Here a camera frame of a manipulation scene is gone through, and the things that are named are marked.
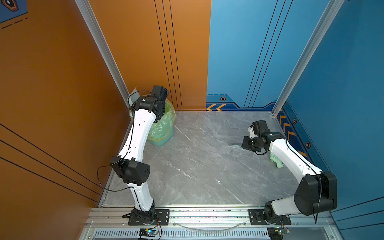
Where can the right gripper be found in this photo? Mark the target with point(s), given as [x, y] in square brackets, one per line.
[245, 145]

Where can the teal dustpan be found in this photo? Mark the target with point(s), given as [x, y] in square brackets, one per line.
[135, 94]

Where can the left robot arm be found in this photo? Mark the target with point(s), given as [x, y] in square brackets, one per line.
[128, 165]

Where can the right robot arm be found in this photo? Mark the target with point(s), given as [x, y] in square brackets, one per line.
[317, 190]

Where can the small green paper scrap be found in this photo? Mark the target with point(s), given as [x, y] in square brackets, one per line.
[279, 164]

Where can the green trash bin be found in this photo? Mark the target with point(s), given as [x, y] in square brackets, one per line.
[165, 135]

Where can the right circuit board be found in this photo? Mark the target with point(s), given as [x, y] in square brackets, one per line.
[277, 234]

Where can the circuit board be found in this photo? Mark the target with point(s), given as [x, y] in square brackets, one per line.
[277, 234]
[148, 234]

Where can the left circuit board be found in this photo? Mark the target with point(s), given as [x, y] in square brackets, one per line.
[148, 234]

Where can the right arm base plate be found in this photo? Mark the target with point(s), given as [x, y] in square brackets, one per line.
[260, 217]

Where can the left aluminium corner post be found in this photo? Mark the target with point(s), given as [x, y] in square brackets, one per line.
[101, 42]

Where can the aluminium corner post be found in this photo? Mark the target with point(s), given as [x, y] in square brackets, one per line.
[101, 42]
[318, 34]

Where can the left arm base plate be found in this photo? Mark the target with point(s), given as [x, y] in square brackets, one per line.
[156, 216]

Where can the aluminium frame rail front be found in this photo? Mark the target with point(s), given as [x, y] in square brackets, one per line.
[205, 223]

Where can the right aluminium corner post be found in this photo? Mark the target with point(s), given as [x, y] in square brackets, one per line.
[318, 34]

